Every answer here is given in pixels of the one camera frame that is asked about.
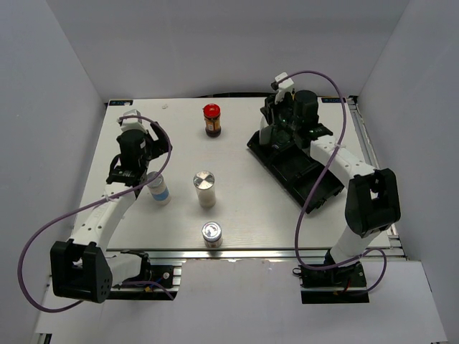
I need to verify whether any clear glass oil bottle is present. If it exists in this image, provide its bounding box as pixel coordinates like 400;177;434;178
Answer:
259;117;273;146

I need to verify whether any silver-capped white shaker bottle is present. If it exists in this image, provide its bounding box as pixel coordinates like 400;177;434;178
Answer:
193;171;217;208

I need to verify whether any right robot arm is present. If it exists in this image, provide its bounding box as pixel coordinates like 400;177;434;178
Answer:
259;90;401;286

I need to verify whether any red-capped brown sauce jar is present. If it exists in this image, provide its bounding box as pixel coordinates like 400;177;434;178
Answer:
203;103;222;138

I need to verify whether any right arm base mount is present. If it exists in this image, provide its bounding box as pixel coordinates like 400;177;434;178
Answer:
292;262;369;305

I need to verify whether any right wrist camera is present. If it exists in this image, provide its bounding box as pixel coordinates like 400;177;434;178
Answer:
270;72;294;104

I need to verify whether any black logo sticker right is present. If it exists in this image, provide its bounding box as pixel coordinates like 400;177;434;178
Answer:
321;97;346;104

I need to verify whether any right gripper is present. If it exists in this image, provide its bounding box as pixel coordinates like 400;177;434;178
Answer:
260;90;301;131

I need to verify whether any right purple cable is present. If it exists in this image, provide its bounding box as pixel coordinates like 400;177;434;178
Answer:
286;70;387;300

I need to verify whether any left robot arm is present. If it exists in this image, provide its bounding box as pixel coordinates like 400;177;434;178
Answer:
50;116;170;303

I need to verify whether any blue-label white shaker bottle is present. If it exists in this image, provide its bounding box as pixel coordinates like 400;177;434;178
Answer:
146;171;171;206

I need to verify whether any black condiment tray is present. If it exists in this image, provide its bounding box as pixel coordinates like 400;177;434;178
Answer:
247;132;344;214

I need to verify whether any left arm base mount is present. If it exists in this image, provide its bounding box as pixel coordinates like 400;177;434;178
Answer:
106;250;179;301

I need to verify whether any black logo sticker left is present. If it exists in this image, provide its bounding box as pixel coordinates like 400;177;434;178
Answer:
108;100;133;106

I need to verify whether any aluminium frame rail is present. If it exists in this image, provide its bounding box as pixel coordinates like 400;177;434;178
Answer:
346;95;406;258

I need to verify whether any silver-lid small jar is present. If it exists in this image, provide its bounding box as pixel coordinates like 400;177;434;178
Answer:
202;221;223;248

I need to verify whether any black logo sticker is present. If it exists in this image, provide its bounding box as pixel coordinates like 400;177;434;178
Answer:
108;100;133;106
321;97;346;104

